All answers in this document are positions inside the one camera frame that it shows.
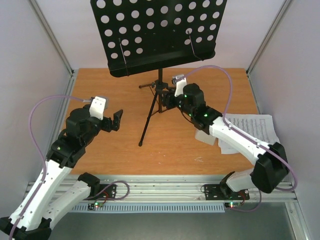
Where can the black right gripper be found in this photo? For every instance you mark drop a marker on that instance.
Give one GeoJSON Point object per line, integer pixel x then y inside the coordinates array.
{"type": "Point", "coordinates": [165, 99]}

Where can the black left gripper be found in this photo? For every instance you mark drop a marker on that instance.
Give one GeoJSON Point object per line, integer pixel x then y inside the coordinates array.
{"type": "Point", "coordinates": [109, 126]}

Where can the white metronome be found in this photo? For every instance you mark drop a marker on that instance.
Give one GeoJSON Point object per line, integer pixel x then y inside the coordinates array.
{"type": "Point", "coordinates": [201, 136]}

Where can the black tripod music stand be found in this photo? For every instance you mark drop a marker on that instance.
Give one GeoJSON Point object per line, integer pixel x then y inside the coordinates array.
{"type": "Point", "coordinates": [144, 35]}

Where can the sheet music page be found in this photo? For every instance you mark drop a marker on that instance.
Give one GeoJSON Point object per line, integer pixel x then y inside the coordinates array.
{"type": "Point", "coordinates": [260, 126]}

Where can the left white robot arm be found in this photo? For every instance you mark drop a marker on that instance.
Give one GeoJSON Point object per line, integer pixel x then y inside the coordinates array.
{"type": "Point", "coordinates": [37, 215]}

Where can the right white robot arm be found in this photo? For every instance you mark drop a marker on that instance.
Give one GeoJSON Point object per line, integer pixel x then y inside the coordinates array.
{"type": "Point", "coordinates": [269, 160]}

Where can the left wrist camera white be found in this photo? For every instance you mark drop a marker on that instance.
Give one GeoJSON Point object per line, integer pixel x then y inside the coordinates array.
{"type": "Point", "coordinates": [98, 106]}

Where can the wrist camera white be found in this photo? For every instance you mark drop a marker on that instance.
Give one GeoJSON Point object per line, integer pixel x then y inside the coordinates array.
{"type": "Point", "coordinates": [179, 81]}
{"type": "Point", "coordinates": [98, 106]}

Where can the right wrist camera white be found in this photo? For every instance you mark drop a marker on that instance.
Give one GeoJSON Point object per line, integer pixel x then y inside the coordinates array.
{"type": "Point", "coordinates": [179, 81]}

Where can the aluminium front rail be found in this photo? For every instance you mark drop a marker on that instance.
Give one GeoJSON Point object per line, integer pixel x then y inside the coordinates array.
{"type": "Point", "coordinates": [172, 188]}

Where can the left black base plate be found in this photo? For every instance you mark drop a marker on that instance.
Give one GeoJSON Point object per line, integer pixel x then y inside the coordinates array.
{"type": "Point", "coordinates": [103, 193]}

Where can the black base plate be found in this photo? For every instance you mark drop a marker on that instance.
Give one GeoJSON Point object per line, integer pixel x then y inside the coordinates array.
{"type": "Point", "coordinates": [212, 192]}
{"type": "Point", "coordinates": [103, 193]}

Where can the grey slotted cable duct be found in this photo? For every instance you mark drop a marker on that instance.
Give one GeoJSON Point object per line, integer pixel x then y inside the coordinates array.
{"type": "Point", "coordinates": [141, 208]}

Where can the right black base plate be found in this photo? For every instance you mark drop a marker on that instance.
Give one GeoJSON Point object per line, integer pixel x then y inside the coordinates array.
{"type": "Point", "coordinates": [212, 192]}

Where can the aluminium frame rail right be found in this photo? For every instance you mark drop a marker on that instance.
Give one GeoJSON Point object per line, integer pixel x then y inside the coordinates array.
{"type": "Point", "coordinates": [285, 6]}

